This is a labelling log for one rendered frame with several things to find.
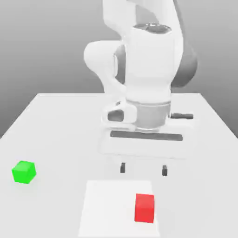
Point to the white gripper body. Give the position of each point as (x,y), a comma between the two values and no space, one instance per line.
(145,146)

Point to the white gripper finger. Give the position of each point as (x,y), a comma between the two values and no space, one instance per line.
(164,170)
(122,167)

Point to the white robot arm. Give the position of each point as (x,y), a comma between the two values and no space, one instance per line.
(148,65)

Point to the small red cube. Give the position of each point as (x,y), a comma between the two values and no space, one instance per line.
(144,208)

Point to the small green cube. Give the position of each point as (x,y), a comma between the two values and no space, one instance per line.
(23,172)

